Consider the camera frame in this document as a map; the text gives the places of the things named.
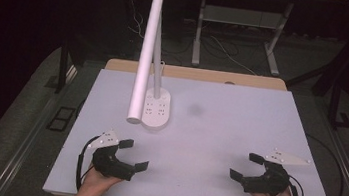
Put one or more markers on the white desk lamp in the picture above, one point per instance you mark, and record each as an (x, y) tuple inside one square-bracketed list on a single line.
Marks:
[(145, 57)]

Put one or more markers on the black rectangular floor frame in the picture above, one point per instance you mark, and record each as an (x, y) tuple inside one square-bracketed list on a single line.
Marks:
[(60, 118)]

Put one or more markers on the person's left hand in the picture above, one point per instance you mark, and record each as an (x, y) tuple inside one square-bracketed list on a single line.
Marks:
[(97, 180)]

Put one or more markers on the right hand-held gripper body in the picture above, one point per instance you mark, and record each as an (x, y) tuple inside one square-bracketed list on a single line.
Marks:
[(269, 185)]

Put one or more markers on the black metal stand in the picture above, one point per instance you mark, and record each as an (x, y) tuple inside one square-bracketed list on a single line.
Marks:
[(335, 97), (62, 67)]

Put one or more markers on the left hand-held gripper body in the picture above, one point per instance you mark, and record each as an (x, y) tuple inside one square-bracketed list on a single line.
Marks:
[(110, 165)]

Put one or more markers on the grey metal table frame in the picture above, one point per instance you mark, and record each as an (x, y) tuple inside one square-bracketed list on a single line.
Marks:
[(198, 40)]

